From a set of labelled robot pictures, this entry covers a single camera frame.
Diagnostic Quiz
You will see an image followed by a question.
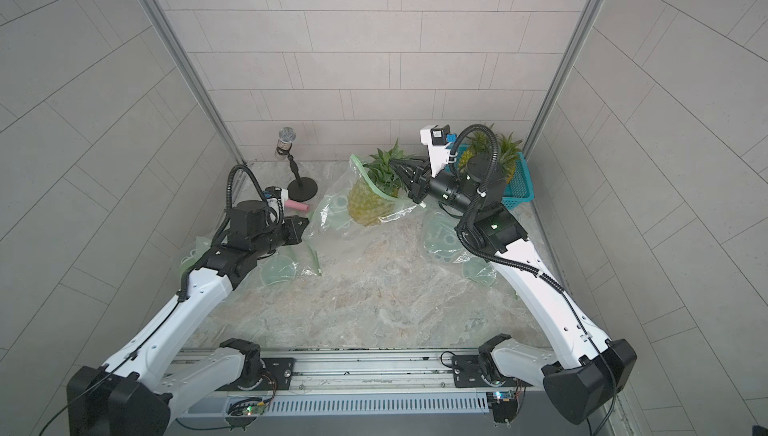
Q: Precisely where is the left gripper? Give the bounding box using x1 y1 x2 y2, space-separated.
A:
250 215 312 258

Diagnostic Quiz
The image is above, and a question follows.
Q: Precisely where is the green pineapple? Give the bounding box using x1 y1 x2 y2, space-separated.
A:
347 142 415 226
500 152 520 184

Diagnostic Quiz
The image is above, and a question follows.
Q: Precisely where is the yellow pineapple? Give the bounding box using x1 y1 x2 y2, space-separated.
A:
457 126 493 172

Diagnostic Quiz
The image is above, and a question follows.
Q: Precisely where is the orange pineapple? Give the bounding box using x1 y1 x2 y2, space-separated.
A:
497 132 522 169

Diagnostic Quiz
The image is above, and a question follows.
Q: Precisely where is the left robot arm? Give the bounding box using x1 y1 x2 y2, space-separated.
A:
66 200 309 435

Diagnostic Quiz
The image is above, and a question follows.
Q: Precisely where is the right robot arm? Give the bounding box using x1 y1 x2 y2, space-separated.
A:
390 156 637 425

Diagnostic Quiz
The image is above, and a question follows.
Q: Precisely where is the pink toy microphone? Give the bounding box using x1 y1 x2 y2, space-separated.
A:
283 199 309 212

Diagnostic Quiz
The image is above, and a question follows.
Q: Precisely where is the black microphone stand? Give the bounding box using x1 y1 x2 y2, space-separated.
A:
286 149 318 202

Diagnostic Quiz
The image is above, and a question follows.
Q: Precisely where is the teal plastic basket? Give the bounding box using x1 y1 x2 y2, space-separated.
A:
446 143 535 210

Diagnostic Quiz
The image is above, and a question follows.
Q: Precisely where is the left circuit board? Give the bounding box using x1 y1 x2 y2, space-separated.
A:
225 397 272 420

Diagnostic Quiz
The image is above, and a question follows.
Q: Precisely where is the circuit board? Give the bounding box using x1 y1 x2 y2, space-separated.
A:
486 391 519 425
225 397 272 420

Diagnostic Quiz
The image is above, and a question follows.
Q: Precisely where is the right circuit board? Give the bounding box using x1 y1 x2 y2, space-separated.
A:
486 391 519 425

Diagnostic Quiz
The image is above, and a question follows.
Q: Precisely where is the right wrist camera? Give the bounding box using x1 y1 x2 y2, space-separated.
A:
420 124 456 177

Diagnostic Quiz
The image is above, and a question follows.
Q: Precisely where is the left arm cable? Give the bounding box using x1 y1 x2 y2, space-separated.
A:
38 162 286 436

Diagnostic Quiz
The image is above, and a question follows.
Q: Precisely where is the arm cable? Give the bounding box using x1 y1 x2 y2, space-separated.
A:
38 162 286 436
446 123 619 436

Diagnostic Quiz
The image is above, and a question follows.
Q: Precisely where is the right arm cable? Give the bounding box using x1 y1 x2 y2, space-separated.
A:
446 123 619 436

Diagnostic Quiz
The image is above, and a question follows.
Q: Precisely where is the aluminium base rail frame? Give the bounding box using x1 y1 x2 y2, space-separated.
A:
167 350 547 430

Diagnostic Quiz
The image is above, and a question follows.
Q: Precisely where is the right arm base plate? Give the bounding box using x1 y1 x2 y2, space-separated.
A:
448 353 529 391

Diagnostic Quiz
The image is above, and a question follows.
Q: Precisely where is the right aluminium corner post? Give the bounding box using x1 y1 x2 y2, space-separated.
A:
523 0 605 158

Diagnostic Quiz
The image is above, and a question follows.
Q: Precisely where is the aluminium corner post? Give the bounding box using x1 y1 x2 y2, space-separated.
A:
523 0 605 158
138 0 246 163

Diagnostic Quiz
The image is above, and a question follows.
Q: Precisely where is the left aluminium corner post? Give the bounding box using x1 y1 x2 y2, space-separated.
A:
138 0 246 163

